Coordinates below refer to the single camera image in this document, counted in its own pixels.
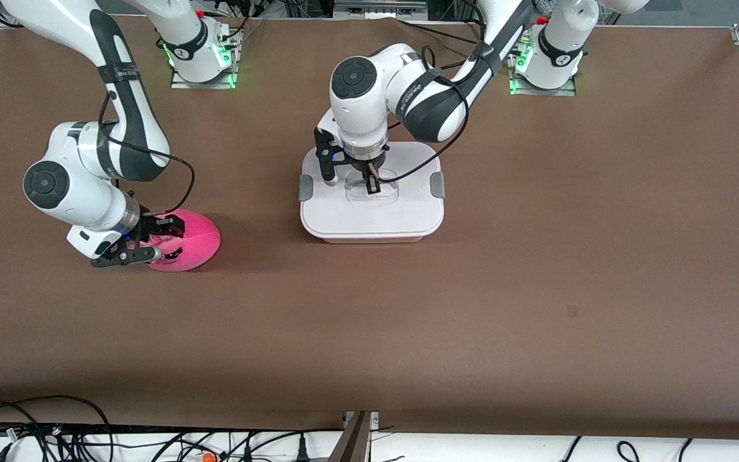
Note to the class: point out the aluminium frame profile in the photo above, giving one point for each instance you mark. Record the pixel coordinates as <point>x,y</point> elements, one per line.
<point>351,443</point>

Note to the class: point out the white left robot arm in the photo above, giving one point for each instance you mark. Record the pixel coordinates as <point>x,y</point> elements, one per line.
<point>363,115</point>

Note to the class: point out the white box lid grey clips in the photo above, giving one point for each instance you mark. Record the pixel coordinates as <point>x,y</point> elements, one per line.
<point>369,215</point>

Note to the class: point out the pink translucent plastic box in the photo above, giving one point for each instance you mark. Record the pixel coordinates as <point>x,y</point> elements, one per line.
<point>369,239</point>

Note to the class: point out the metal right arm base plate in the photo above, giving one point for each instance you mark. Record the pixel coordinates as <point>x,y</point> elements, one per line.
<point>180,82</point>

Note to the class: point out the grey background equipment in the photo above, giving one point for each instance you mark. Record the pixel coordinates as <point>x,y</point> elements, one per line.
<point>376,8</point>

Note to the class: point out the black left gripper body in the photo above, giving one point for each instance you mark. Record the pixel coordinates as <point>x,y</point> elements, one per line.
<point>365,167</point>

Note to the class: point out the black power plug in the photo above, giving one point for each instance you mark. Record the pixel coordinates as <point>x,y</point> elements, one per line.
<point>302,449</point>

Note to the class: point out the silver table corner bracket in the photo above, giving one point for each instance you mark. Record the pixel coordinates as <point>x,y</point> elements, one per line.
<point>5,23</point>

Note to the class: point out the small silver corner bracket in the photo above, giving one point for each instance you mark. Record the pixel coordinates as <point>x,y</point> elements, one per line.
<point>374,418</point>

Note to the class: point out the pink round plush toy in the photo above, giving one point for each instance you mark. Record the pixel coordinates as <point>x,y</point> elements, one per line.
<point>196,244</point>

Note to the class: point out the brown table cover sheet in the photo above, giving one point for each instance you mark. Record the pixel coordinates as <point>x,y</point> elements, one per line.
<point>215,321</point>

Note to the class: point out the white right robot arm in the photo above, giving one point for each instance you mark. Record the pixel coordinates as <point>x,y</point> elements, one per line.
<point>74,186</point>

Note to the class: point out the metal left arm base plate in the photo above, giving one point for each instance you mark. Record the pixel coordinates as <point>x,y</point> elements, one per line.
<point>562,92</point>

